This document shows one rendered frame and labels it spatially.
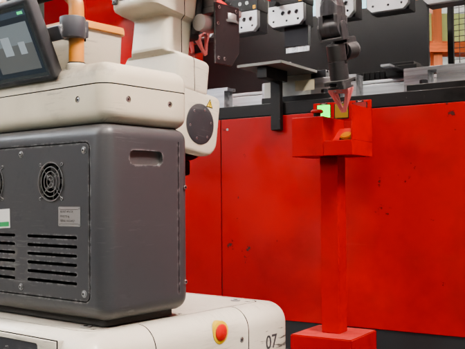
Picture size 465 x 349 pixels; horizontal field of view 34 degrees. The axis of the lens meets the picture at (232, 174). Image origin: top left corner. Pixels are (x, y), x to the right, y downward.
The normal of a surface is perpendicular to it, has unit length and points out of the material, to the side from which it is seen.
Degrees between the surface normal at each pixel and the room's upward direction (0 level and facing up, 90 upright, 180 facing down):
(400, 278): 90
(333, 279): 90
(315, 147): 90
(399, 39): 90
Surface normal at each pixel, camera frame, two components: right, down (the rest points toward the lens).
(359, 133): 0.85, -0.02
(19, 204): -0.63, -0.02
